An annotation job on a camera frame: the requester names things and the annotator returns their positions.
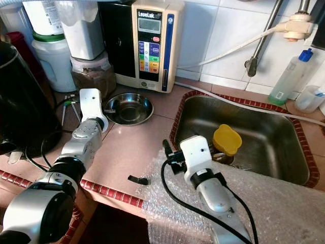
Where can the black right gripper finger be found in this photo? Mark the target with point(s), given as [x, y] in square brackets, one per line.
[169, 151]

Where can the white green training chopsticks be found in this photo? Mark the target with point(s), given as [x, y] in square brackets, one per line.
[74, 100]

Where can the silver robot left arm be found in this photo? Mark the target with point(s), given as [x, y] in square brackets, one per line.
[40, 213]

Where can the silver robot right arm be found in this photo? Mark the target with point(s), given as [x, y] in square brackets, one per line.
[218, 203]

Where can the small black clip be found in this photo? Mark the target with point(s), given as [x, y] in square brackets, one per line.
[138, 180]

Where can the yellow plastic sink object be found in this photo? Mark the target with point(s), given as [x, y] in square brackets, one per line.
[228, 140]

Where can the round steel bowl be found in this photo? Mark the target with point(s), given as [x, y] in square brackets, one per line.
[129, 111]

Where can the red mosaic tile trim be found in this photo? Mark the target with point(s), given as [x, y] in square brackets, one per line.
[111, 194]

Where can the beige water ioniser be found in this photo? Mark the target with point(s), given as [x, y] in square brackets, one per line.
[147, 56]

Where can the stainless steel sink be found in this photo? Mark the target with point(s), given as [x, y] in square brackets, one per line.
[274, 137]

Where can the glass jar brown powder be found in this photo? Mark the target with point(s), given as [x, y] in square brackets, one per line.
[94, 81]

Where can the grey metal spout pipe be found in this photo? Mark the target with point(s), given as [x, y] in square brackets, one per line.
[251, 67]

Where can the clear bottle blue cap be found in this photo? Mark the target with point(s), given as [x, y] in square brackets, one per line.
[289, 79]

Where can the white jar green lid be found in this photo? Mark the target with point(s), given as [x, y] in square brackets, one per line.
[53, 66]

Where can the small clear plastic container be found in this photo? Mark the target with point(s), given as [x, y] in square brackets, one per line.
[310, 99]

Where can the black electric kettle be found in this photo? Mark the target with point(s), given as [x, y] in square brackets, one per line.
[25, 101]

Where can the beige tap diverter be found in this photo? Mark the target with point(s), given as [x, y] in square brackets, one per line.
[298, 28]

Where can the white labelled bottle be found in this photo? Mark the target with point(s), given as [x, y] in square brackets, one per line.
[45, 15]

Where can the red plastic container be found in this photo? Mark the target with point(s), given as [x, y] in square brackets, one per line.
[18, 40]

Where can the grey metal tap pipe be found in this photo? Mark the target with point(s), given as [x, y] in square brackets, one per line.
[304, 6]

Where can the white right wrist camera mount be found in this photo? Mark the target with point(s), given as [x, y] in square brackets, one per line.
[195, 155]

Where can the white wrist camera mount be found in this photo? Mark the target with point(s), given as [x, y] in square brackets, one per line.
[92, 104]
[195, 155]

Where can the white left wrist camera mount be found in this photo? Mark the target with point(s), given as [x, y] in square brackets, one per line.
[92, 104]

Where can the black wall fixture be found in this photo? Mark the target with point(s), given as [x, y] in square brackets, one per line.
[320, 20]

